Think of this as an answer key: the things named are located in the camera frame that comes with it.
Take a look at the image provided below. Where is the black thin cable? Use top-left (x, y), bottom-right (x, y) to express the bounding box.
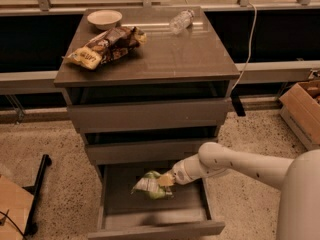
top-left (0, 210), bottom-right (26, 238)

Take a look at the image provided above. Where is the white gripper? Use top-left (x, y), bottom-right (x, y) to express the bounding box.
top-left (157, 157), bottom-right (200, 187)

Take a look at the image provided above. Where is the white power cable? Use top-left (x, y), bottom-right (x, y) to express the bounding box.
top-left (230, 3), bottom-right (258, 92)

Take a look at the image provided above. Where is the grey middle drawer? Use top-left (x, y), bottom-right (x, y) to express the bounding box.
top-left (85, 138), bottom-right (217, 165)

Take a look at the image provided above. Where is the black metal stand leg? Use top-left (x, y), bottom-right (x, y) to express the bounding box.
top-left (24, 154), bottom-right (52, 236)

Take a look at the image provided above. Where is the grey open bottom drawer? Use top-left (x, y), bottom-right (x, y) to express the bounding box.
top-left (88, 161), bottom-right (225, 240)

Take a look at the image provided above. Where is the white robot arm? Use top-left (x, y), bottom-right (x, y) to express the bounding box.
top-left (158, 142), bottom-right (320, 240)

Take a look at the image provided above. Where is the green jalapeno chip bag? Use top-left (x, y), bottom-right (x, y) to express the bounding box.
top-left (131, 171), bottom-right (173, 200)

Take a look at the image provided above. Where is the grey top drawer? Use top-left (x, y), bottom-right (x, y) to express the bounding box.
top-left (68, 98), bottom-right (231, 133)

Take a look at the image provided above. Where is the brown yellow chip bag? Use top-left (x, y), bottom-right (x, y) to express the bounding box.
top-left (65, 26), bottom-right (147, 70)

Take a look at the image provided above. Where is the white paper bowl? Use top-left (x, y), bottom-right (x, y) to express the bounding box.
top-left (87, 10), bottom-right (122, 30)

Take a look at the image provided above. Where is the clear plastic water bottle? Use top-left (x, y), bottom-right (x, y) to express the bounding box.
top-left (169, 9), bottom-right (195, 34)

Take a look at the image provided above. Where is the grey drawer cabinet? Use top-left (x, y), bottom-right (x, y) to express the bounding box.
top-left (53, 6), bottom-right (241, 240)

